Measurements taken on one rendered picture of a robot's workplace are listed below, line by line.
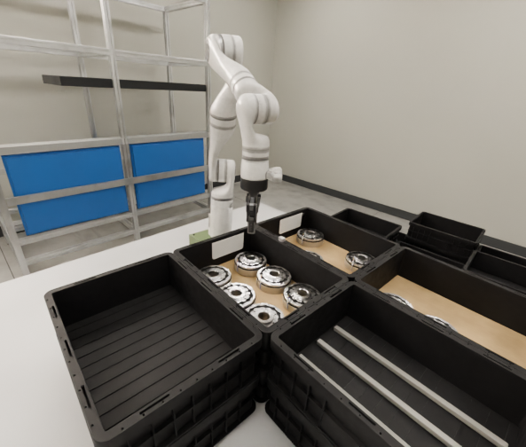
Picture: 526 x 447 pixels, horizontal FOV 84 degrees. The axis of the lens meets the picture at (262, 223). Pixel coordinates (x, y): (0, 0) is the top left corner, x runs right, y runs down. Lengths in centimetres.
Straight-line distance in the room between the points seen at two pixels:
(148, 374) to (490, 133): 347
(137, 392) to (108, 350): 13
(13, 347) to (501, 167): 369
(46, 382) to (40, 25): 289
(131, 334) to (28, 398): 26
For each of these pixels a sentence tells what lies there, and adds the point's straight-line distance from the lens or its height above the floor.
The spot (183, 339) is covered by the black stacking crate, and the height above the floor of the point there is 83.
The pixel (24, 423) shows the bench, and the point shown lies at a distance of 89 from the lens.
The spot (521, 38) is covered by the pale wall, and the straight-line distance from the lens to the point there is 368.
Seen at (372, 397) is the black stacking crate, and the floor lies 83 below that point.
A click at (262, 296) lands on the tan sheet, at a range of 85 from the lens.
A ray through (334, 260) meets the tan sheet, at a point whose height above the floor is 83.
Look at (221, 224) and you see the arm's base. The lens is 122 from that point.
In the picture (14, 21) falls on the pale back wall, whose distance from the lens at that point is 334.
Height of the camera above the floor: 136
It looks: 25 degrees down
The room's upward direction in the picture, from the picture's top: 4 degrees clockwise
